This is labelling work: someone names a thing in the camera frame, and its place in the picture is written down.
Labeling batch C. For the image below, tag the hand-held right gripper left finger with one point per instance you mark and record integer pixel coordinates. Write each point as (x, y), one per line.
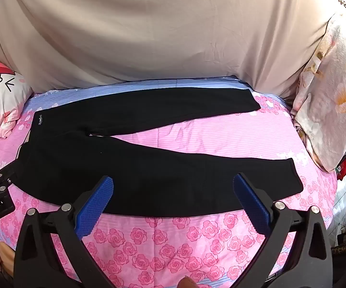
(98, 204)

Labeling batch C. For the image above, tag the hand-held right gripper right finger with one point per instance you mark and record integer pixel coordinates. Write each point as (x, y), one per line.
(250, 204)

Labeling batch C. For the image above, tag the black pants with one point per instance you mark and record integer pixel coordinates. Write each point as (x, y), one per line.
(161, 174)

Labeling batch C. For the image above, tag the person's right hand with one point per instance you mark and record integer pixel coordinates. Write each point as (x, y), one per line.
(188, 283)

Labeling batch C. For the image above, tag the pink floral bedsheet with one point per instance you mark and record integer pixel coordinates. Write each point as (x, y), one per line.
(167, 246)

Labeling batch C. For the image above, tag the cat print pillow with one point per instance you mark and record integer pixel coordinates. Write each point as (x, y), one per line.
(2, 96)

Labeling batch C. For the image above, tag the red cloth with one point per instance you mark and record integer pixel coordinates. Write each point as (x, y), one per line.
(344, 168)

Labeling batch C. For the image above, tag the floral cream quilt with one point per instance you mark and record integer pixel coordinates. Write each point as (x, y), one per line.
(331, 96)

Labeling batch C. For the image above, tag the beige curtain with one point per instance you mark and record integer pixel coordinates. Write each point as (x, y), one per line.
(161, 30)

